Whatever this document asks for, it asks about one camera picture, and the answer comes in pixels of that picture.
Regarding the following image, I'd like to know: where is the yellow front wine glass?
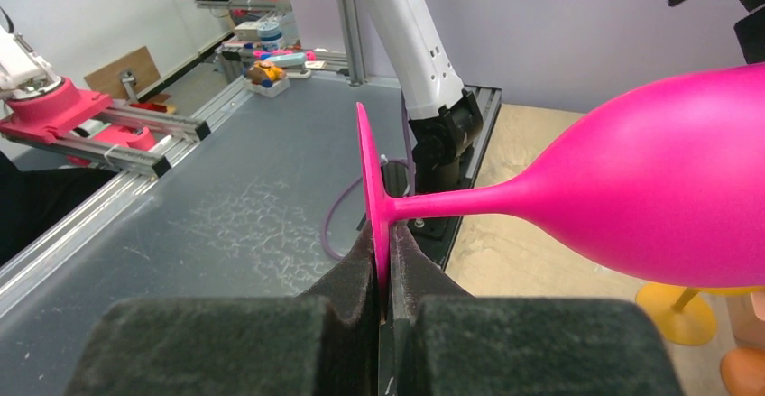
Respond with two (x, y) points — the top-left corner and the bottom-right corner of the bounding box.
(635, 282), (764, 346)

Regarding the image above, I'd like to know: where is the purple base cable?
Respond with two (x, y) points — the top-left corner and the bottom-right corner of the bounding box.
(321, 97), (419, 262)

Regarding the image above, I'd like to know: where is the magenta wine glass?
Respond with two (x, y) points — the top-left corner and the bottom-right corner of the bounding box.
(357, 63), (764, 289)

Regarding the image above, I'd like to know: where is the orange wine glass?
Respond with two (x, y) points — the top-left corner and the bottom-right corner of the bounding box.
(720, 347), (764, 396)

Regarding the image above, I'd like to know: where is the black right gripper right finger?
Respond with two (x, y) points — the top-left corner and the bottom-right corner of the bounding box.
(389, 223), (682, 395)

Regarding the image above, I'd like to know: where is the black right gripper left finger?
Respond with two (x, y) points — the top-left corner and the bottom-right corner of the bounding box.
(66, 226), (381, 395)

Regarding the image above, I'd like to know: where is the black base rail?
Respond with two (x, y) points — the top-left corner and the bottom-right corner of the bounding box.
(357, 85), (503, 272)

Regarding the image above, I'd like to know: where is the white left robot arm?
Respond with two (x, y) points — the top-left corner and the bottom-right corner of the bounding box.
(361, 0), (745, 193)

